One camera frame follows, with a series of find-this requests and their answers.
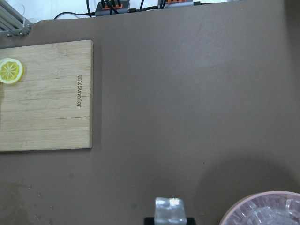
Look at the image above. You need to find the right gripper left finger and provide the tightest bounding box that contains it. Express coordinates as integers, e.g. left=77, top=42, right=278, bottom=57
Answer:
left=143, top=217, right=155, bottom=225

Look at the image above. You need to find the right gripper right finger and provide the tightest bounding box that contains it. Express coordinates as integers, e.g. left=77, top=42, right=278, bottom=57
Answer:
left=186, top=217, right=196, bottom=225

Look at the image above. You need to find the single clear ice cube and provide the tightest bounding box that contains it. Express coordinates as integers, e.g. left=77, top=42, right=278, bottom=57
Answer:
left=154, top=197, right=187, bottom=225

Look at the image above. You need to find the pile of clear ice cubes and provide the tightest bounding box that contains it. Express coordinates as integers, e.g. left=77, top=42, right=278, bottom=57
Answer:
left=232, top=194, right=300, bottom=225

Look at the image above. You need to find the pink bowl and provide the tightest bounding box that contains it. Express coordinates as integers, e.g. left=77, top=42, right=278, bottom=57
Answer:
left=218, top=190, right=300, bottom=225

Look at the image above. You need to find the wooden cutting board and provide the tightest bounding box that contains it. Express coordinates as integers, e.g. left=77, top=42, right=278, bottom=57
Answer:
left=0, top=40, right=93, bottom=152

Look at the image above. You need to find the lemon slice three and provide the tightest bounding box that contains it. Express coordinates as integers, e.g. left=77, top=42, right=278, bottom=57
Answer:
left=0, top=58, right=24, bottom=84

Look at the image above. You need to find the aluminium frame post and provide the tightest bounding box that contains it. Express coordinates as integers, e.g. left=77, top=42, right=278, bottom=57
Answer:
left=0, top=0, right=32, bottom=37

